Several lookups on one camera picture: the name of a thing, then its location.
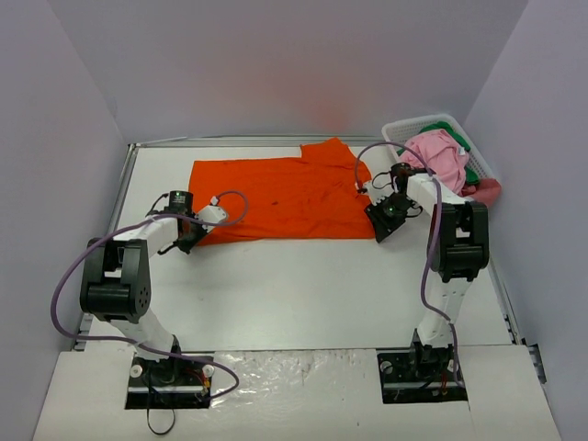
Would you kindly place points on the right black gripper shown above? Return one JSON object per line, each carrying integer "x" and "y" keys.
{"x": 383, "y": 225}

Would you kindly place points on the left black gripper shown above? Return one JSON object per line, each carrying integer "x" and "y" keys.
{"x": 189, "y": 240}

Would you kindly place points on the orange t-shirt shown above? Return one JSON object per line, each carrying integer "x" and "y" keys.
{"x": 312, "y": 196}

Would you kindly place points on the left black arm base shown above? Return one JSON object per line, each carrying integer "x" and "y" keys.
{"x": 169, "y": 384}

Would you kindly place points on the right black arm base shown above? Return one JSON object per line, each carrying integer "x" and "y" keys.
{"x": 402, "y": 382}

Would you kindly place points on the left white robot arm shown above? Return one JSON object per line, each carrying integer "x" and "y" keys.
{"x": 116, "y": 286}

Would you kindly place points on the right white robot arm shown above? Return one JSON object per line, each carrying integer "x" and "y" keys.
{"x": 457, "y": 250}

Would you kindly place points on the white perforated plastic basket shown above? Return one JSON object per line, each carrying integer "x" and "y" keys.
{"x": 402, "y": 130}

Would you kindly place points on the green t-shirt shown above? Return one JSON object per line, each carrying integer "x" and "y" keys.
{"x": 472, "y": 179}

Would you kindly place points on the salmon pink t-shirt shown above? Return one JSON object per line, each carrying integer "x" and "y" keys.
{"x": 486, "y": 191}

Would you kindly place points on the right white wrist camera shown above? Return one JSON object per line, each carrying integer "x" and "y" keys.
{"x": 375, "y": 193}

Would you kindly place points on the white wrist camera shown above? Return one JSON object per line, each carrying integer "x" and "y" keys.
{"x": 375, "y": 193}
{"x": 212, "y": 215}

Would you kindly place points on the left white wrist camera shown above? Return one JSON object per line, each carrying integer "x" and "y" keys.
{"x": 212, "y": 215}

